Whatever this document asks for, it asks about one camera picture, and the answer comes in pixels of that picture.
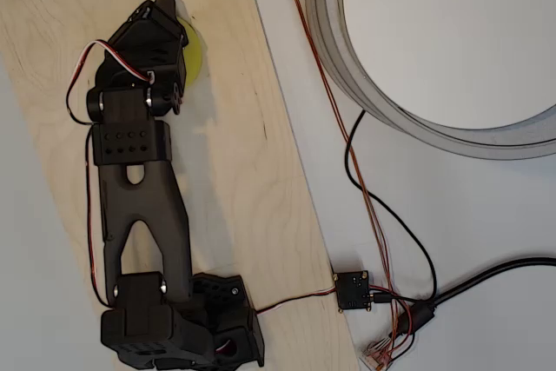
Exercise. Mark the red white black servo lead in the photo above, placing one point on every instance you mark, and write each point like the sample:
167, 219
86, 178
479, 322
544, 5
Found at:
299, 299

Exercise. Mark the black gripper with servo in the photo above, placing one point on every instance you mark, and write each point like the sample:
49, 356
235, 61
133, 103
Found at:
149, 23

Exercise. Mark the yellow round foam disc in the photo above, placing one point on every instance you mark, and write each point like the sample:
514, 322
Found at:
193, 56

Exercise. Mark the light wooden board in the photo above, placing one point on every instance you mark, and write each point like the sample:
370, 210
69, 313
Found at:
243, 171

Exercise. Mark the small black controller board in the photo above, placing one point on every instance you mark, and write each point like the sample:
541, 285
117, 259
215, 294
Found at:
352, 290

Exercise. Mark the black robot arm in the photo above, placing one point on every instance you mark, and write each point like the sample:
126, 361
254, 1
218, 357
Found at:
143, 197

